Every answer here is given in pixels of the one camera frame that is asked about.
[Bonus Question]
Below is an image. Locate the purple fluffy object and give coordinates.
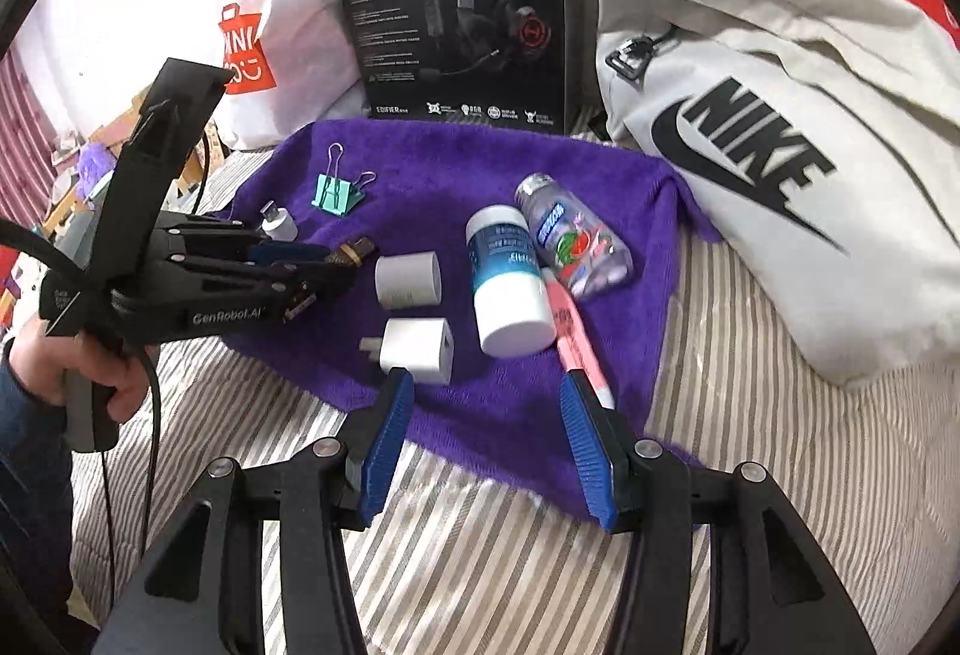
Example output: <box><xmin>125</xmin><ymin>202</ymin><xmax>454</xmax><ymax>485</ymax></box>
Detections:
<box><xmin>75</xmin><ymin>145</ymin><xmax>117</xmax><ymax>195</ymax></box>

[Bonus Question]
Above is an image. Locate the striped bed sheet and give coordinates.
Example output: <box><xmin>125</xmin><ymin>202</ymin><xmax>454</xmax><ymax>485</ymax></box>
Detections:
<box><xmin>71</xmin><ymin>130</ymin><xmax>960</xmax><ymax>655</ymax></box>

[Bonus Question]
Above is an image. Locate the person's left forearm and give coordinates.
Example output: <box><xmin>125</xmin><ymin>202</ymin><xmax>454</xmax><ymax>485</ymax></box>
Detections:
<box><xmin>0</xmin><ymin>362</ymin><xmax>76</xmax><ymax>655</ymax></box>

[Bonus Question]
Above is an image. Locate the small white adapter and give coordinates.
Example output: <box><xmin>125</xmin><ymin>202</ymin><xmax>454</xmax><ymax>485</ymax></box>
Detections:
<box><xmin>259</xmin><ymin>199</ymin><xmax>299</xmax><ymax>243</ymax></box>

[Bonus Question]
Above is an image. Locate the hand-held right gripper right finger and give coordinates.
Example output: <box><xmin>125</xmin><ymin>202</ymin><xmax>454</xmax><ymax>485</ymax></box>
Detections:
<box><xmin>559</xmin><ymin>370</ymin><xmax>878</xmax><ymax>655</ymax></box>

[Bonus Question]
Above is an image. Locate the black headphone box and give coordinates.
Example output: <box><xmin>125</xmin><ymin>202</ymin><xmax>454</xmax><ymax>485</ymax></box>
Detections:
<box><xmin>324</xmin><ymin>0</ymin><xmax>610</xmax><ymax>138</ymax></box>

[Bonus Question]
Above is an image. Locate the white charger plug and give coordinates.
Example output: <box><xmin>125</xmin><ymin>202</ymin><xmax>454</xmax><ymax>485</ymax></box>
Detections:
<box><xmin>373</xmin><ymin>250</ymin><xmax>442</xmax><ymax>311</ymax></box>
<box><xmin>360</xmin><ymin>317</ymin><xmax>455</xmax><ymax>386</ymax></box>

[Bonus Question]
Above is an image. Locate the black oblong object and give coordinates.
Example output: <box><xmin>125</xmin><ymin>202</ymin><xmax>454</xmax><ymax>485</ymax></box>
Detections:
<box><xmin>283</xmin><ymin>237</ymin><xmax>377</xmax><ymax>326</ymax></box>

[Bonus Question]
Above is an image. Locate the person's left hand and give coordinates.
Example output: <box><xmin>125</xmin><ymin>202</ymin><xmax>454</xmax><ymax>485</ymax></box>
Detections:
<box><xmin>4</xmin><ymin>313</ymin><xmax>158</xmax><ymax>423</ymax></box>

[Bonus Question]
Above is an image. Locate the clear candy bottle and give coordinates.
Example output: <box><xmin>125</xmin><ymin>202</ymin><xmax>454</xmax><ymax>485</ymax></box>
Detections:
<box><xmin>514</xmin><ymin>172</ymin><xmax>635</xmax><ymax>303</ymax></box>

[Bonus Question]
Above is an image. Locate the red striped cloth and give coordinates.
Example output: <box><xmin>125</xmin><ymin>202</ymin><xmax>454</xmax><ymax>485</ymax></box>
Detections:
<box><xmin>0</xmin><ymin>47</ymin><xmax>61</xmax><ymax>206</ymax></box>

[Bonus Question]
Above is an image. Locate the green binder clip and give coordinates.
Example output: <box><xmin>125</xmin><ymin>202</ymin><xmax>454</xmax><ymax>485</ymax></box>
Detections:
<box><xmin>311</xmin><ymin>143</ymin><xmax>378</xmax><ymax>217</ymax></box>

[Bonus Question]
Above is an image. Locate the wooden furniture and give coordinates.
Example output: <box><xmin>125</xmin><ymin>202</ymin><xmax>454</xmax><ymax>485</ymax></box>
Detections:
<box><xmin>41</xmin><ymin>88</ymin><xmax>226</xmax><ymax>236</ymax></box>

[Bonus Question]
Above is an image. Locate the blue and white bottle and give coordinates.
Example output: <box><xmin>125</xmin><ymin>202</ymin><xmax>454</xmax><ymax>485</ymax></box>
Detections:
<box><xmin>465</xmin><ymin>207</ymin><xmax>557</xmax><ymax>358</ymax></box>

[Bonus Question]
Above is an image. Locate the pink highlighter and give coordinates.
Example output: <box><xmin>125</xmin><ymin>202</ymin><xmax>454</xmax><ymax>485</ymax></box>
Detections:
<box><xmin>541</xmin><ymin>271</ymin><xmax>616</xmax><ymax>412</ymax></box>

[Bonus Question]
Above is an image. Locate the black cable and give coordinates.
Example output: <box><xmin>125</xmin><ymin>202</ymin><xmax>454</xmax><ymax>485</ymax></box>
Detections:
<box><xmin>101</xmin><ymin>125</ymin><xmax>211</xmax><ymax>615</ymax></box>

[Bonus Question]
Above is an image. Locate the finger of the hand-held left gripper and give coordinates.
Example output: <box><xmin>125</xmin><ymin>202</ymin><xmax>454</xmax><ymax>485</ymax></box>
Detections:
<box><xmin>161</xmin><ymin>212</ymin><xmax>332</xmax><ymax>267</ymax></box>
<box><xmin>182</xmin><ymin>257</ymin><xmax>359</xmax><ymax>311</ymax></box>

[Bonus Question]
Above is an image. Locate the purple towel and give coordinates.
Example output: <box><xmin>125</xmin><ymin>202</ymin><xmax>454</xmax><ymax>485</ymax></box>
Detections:
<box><xmin>217</xmin><ymin>118</ymin><xmax>725</xmax><ymax>525</ymax></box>

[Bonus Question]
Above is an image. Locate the grey bag black logo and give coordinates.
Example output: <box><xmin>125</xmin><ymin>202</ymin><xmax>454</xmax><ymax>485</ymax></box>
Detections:
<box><xmin>595</xmin><ymin>0</ymin><xmax>960</xmax><ymax>390</ymax></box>

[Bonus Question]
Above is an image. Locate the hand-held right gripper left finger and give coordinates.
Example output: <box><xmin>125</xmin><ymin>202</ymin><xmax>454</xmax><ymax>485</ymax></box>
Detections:
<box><xmin>94</xmin><ymin>367</ymin><xmax>416</xmax><ymax>655</ymax></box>

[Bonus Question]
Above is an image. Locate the white shopping bag red logo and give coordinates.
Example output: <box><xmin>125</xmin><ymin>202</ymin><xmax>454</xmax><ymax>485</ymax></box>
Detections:
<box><xmin>34</xmin><ymin>0</ymin><xmax>365</xmax><ymax>153</ymax></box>

